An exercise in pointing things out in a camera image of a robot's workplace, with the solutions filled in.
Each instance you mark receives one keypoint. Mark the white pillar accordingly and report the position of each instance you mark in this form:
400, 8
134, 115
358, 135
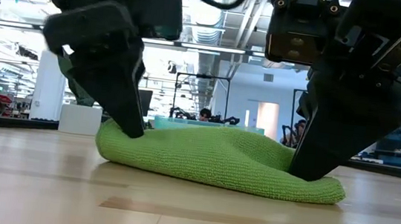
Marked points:
50, 85

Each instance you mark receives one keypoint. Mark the teal plastic basket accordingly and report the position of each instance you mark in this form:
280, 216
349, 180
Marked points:
173, 123

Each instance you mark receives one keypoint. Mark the snake plant in white pot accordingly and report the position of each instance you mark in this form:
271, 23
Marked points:
80, 120

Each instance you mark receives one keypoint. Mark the overhead light bar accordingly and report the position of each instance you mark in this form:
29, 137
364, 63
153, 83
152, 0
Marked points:
211, 48

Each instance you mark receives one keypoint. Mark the black desktop monitor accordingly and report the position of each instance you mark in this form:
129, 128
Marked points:
145, 102

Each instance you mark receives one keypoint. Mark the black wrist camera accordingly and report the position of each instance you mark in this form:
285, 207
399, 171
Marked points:
298, 33
158, 16

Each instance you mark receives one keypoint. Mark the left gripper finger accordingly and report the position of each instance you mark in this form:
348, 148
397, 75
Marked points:
111, 73

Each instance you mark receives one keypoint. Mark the green microfiber towel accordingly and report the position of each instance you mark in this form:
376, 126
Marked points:
218, 158

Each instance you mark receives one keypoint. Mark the black aluminium table frame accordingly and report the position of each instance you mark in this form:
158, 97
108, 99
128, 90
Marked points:
12, 122

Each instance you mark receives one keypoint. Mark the silver ventilation duct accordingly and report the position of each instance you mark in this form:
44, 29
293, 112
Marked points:
208, 34

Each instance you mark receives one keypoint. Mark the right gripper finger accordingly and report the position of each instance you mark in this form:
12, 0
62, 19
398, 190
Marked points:
344, 131
305, 104

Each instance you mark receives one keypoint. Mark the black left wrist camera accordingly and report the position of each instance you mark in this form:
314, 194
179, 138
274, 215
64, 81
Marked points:
158, 16

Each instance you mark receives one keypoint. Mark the black background robot arm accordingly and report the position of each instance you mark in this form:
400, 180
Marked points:
227, 119
178, 112

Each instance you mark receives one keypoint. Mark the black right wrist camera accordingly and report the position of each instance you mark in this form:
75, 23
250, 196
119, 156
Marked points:
298, 33

